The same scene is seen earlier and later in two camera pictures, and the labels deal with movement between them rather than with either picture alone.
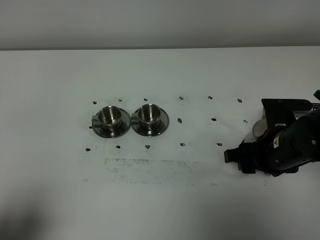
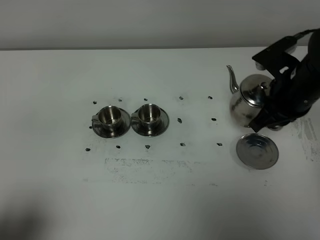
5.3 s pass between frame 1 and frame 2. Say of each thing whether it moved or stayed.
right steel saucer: stayed
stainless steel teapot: moved
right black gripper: moved
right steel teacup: stayed
